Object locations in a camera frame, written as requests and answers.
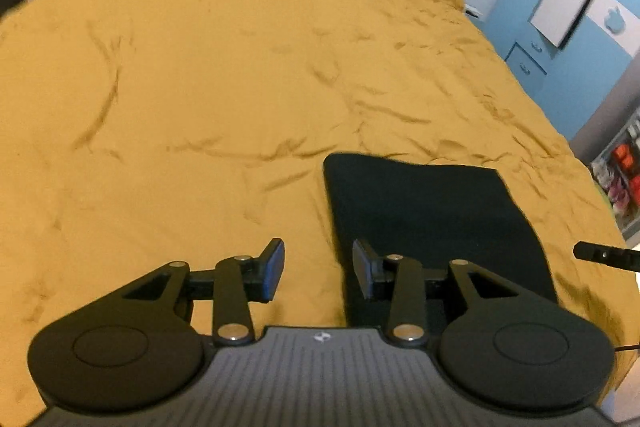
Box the blue bedside drawer cabinet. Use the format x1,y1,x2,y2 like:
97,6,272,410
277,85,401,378
506,43,547,98

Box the black pants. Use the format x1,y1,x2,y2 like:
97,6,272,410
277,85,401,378
323,153,558,326

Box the blue wardrobe with white stripe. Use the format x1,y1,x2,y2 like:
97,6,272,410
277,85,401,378
483,0,639,140

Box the mustard yellow bed cover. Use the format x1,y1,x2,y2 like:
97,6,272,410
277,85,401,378
1,0,639,426

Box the shelf with colourful items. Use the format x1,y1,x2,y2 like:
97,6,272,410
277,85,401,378
589,109,639,243

